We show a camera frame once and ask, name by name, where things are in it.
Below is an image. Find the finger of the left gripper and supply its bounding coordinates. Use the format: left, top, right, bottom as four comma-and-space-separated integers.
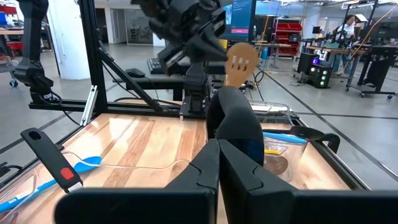
186, 32, 229, 63
198, 11, 227, 43

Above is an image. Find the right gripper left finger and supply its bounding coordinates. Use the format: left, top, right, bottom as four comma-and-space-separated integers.
164, 139, 220, 224

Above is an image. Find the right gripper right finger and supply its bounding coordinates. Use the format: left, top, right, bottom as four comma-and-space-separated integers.
219, 139, 296, 224

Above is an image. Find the dark wooden spoon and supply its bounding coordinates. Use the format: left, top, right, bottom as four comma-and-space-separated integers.
263, 154, 289, 175

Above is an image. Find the wide wooden slotted turner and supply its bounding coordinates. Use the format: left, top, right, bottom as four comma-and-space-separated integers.
224, 42, 261, 90

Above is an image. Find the large blue silicone spoon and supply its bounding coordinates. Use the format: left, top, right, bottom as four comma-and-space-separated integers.
262, 131, 308, 144

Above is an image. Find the tall clear plastic bin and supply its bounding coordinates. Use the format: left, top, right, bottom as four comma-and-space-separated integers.
0, 151, 191, 224

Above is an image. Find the small blue silicone spoon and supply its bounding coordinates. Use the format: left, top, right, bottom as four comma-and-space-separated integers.
0, 155, 103, 215

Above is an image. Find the black round turner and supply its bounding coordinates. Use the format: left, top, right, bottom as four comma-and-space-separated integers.
20, 127, 84, 194

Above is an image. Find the computer monitor blue screen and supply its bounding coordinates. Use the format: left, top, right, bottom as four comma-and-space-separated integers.
223, 0, 257, 43

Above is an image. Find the wide clear plastic bin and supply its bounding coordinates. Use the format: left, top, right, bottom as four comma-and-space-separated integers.
248, 100, 312, 183

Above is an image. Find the black keyboard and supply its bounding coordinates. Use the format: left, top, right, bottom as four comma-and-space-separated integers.
146, 57, 165, 75

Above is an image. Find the steel box grater black top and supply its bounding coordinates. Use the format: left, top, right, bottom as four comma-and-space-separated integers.
206, 86, 266, 167

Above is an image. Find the black computer mouse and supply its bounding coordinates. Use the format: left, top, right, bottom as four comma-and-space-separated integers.
124, 67, 146, 78

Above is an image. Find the red storage shelf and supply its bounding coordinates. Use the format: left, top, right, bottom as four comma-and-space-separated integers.
272, 17, 303, 57

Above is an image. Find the computer tower with lights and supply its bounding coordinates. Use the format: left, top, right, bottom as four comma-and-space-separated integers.
307, 63, 333, 90
297, 52, 321, 75

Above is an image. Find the wooden workbench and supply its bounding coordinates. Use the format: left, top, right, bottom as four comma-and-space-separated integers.
306, 45, 369, 78

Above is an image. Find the white building column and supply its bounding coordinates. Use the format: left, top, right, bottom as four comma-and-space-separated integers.
46, 0, 91, 81

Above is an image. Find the person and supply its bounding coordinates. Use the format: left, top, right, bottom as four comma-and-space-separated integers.
334, 14, 357, 75

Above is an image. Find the black rolling desk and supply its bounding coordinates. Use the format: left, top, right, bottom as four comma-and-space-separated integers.
345, 18, 398, 100

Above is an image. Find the red storage box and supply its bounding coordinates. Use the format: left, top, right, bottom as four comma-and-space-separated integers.
0, 4, 18, 15

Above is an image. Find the black aluminium table frame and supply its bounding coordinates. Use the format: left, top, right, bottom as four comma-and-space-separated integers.
0, 0, 371, 191

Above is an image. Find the black frame hook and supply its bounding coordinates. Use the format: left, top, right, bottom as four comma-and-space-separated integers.
322, 133, 341, 154

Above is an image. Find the silver aluminium rail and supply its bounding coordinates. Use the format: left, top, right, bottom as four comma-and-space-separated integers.
80, 85, 99, 127

